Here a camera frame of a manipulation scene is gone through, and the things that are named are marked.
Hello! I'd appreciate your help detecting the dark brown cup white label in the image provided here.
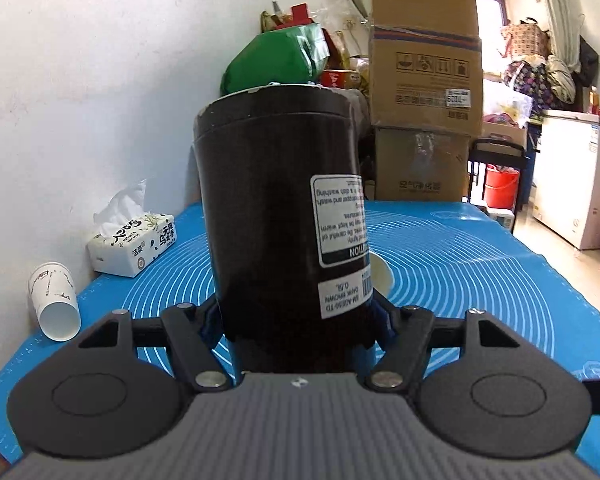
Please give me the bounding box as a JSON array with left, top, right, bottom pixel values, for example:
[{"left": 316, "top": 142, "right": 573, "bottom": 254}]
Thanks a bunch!
[{"left": 192, "top": 82, "right": 381, "bottom": 376}]

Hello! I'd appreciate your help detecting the green plastic bag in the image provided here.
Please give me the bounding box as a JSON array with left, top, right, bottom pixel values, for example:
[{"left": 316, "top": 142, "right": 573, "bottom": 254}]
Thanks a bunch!
[{"left": 220, "top": 22, "right": 331, "bottom": 98}]

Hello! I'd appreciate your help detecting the large cardboard box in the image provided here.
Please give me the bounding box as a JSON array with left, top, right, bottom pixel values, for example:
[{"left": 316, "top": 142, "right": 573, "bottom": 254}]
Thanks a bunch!
[{"left": 368, "top": 0, "right": 484, "bottom": 137}]

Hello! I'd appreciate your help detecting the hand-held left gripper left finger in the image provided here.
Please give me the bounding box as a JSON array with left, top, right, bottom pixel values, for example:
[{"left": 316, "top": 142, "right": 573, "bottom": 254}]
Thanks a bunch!
[{"left": 77, "top": 299, "right": 232, "bottom": 393}]

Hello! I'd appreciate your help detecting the white tissue pack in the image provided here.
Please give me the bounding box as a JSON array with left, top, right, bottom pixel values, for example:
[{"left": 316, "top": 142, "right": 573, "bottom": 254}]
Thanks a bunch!
[{"left": 86, "top": 180, "right": 177, "bottom": 277}]

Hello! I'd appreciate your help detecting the taped cardboard box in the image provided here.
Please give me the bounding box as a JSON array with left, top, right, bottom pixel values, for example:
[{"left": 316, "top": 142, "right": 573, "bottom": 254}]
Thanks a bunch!
[{"left": 372, "top": 125, "right": 473, "bottom": 203}]

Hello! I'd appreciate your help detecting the red gift box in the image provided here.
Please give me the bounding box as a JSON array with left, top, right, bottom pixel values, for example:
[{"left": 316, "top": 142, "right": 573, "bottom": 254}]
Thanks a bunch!
[{"left": 274, "top": 4, "right": 322, "bottom": 27}]

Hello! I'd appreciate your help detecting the light curtain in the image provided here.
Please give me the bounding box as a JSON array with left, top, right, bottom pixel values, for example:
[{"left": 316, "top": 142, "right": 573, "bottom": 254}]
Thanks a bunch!
[{"left": 532, "top": 0, "right": 593, "bottom": 61}]

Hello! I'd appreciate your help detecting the red round tin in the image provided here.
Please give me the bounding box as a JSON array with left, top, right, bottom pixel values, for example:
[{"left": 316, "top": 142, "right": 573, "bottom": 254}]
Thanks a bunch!
[{"left": 320, "top": 69, "right": 364, "bottom": 90}]

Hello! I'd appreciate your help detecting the red plastic bucket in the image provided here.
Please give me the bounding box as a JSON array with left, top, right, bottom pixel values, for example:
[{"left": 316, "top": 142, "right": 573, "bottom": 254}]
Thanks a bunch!
[{"left": 482, "top": 165, "right": 521, "bottom": 209}]

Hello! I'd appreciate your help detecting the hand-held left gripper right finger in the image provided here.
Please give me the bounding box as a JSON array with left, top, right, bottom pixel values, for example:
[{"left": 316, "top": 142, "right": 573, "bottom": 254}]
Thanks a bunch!
[{"left": 367, "top": 300, "right": 521, "bottom": 392}]

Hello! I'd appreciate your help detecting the blue silicone mat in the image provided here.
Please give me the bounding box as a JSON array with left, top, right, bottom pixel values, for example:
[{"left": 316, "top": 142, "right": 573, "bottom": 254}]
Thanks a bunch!
[{"left": 0, "top": 200, "right": 600, "bottom": 480}]

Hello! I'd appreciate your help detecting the white chest freezer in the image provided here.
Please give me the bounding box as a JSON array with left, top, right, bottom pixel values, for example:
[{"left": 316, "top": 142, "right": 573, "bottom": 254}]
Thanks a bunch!
[{"left": 532, "top": 109, "right": 600, "bottom": 252}]

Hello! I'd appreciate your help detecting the pile of patterned cloth bundles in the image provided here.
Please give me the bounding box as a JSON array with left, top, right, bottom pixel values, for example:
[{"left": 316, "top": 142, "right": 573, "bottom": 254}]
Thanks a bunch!
[{"left": 499, "top": 17, "right": 578, "bottom": 111}]

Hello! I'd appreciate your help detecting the white paper cup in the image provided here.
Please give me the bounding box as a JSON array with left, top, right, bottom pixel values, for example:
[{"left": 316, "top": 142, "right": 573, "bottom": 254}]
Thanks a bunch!
[
  {"left": 369, "top": 252, "right": 395, "bottom": 307},
  {"left": 27, "top": 261, "right": 82, "bottom": 342}
]

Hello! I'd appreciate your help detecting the black metal cart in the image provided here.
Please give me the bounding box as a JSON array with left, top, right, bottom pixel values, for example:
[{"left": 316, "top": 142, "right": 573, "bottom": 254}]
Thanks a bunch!
[{"left": 466, "top": 139, "right": 529, "bottom": 222}]

